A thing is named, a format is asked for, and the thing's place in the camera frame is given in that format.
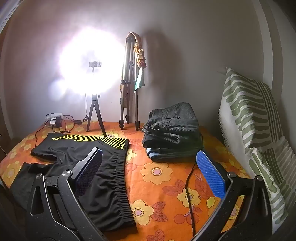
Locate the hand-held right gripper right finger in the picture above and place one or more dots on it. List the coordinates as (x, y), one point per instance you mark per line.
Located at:
(211, 175)

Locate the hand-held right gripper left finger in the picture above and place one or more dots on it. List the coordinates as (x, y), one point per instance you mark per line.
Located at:
(89, 167)

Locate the black pants with yellow stripes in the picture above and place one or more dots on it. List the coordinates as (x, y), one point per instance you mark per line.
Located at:
(112, 162)

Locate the dark grey folded pants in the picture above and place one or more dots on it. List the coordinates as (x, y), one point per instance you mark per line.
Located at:
(172, 125)

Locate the orange floral bedsheet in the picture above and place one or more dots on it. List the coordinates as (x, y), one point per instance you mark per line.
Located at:
(161, 185)

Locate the blue folded jeans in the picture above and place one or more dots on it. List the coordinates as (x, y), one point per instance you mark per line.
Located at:
(161, 155)

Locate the black plug adapter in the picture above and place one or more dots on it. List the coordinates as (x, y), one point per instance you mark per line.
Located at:
(58, 122)

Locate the white plug adapter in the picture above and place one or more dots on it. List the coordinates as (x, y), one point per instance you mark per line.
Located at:
(52, 122)

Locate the white power strip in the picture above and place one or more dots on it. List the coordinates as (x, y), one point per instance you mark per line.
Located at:
(53, 115)

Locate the green and white patterned pillow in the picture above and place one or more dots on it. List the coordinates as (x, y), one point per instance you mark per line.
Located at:
(249, 120)

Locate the folded tall tripod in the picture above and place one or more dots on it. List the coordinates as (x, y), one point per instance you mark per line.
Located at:
(128, 76)

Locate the light green hanging cloth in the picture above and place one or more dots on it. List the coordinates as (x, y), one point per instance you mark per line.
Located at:
(139, 81)

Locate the orange yellow hanging cloth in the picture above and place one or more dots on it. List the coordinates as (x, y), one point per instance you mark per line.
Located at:
(139, 52)

